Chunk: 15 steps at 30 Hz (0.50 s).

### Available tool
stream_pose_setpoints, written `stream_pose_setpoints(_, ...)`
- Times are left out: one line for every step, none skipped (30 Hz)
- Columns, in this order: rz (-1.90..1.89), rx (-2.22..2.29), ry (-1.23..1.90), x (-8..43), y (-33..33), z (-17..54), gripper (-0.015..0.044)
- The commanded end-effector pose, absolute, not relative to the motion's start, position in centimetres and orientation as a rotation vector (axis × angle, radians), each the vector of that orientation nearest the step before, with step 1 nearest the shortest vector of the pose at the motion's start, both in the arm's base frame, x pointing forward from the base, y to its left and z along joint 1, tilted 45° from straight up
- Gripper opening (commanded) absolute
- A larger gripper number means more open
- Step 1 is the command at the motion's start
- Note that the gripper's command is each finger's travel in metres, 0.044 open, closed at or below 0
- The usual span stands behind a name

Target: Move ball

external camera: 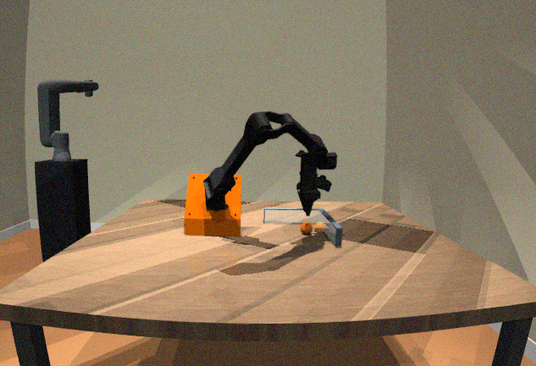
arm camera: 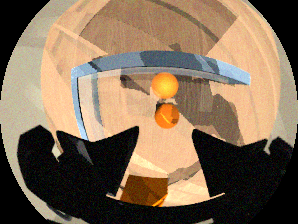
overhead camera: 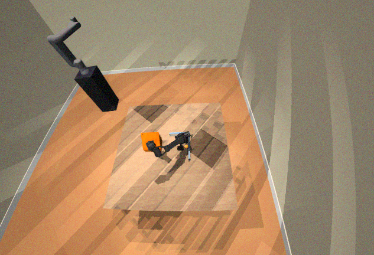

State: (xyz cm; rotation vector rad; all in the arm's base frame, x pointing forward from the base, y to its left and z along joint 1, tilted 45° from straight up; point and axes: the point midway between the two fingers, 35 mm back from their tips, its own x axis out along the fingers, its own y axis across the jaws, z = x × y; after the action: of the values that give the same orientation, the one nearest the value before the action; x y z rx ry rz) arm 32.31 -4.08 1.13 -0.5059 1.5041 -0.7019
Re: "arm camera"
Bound translucent orange ball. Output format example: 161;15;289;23
152;72;178;99

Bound brown ball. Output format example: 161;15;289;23
154;103;180;129

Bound clear glass corner walls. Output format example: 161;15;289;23
78;67;245;143

